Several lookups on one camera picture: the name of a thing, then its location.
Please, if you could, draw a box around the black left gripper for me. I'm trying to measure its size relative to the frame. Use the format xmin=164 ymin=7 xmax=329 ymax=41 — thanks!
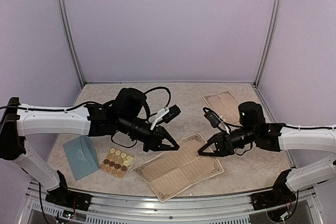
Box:
xmin=118 ymin=114 xmax=180 ymax=153

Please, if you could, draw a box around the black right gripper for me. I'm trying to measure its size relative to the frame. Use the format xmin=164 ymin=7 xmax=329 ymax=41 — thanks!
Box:
xmin=197 ymin=126 xmax=257 ymax=157

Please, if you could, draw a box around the beige lined letter paper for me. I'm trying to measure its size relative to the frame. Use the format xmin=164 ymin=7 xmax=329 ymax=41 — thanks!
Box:
xmin=132 ymin=132 xmax=224 ymax=203

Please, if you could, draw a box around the teal blue envelope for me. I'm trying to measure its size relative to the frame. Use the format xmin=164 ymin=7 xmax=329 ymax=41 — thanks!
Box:
xmin=63 ymin=135 xmax=99 ymax=180

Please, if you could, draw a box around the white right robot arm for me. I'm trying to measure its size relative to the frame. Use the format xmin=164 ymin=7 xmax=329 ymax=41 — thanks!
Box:
xmin=198 ymin=101 xmax=335 ymax=205

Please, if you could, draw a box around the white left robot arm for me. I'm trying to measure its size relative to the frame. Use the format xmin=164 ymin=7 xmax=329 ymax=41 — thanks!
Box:
xmin=1 ymin=88 xmax=181 ymax=206

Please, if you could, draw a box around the round sticker seal sheet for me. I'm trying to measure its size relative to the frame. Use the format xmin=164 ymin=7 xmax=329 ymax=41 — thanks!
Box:
xmin=99 ymin=147 xmax=134 ymax=179

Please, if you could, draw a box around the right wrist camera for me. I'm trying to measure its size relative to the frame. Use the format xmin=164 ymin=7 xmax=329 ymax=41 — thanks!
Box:
xmin=203 ymin=107 xmax=231 ymax=134

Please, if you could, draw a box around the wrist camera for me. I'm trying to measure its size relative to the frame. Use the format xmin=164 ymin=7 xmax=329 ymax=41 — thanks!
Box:
xmin=150 ymin=104 xmax=181 ymax=130
xmin=203 ymin=107 xmax=231 ymax=134

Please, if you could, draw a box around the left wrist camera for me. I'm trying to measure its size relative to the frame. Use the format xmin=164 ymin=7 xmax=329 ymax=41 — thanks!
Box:
xmin=150 ymin=104 xmax=181 ymax=130

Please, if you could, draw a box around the left camera black cable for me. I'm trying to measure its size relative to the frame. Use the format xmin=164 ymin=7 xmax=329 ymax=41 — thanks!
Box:
xmin=141 ymin=86 xmax=172 ymax=120

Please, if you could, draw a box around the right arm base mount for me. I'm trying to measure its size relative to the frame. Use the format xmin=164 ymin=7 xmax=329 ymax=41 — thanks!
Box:
xmin=251 ymin=169 xmax=297 ymax=210

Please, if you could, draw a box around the aluminium front rail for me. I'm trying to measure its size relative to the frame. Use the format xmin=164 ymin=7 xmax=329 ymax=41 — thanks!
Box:
xmin=25 ymin=179 xmax=316 ymax=224

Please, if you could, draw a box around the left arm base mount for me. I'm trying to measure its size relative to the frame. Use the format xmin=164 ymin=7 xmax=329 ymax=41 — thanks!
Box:
xmin=46 ymin=170 xmax=92 ymax=211

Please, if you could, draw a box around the right aluminium frame post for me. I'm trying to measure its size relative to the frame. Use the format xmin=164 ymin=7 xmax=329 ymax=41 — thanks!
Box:
xmin=254 ymin=0 xmax=281 ymax=89

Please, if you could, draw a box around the aluminium frame post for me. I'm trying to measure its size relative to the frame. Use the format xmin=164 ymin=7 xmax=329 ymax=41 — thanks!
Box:
xmin=254 ymin=0 xmax=281 ymax=89
xmin=57 ymin=0 xmax=86 ymax=88

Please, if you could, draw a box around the left aluminium frame post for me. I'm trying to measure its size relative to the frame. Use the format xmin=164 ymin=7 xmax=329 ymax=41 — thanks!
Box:
xmin=57 ymin=0 xmax=86 ymax=88

